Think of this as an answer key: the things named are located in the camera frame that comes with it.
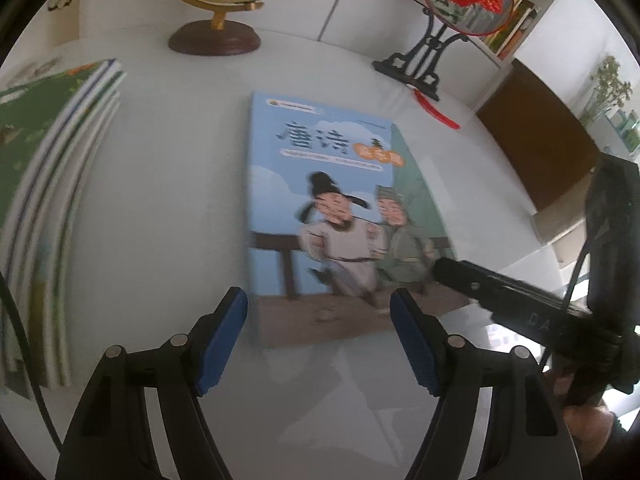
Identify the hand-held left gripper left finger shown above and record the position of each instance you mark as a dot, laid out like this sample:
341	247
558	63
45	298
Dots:
222	345

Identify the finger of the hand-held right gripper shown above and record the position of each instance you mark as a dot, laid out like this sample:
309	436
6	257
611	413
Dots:
465	277

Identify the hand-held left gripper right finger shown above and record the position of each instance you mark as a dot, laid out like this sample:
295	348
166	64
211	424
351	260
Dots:
415	345

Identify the light blue poetry book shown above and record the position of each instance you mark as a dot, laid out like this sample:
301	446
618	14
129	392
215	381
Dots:
325	185

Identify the stack of sorted books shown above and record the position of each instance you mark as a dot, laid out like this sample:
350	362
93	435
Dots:
30	135

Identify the row of white blue books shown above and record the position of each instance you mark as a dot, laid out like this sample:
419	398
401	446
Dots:
515	25

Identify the person's right hand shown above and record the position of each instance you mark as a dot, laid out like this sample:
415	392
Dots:
592	422

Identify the green box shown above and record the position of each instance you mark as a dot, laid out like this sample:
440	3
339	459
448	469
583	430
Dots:
625	132

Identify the glass vase with dried flowers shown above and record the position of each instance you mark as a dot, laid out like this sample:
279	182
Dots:
605	80

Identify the red tassel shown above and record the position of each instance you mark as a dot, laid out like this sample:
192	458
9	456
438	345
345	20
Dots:
437	112

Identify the black carved fan stand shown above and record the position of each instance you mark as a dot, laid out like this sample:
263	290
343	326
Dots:
405	72

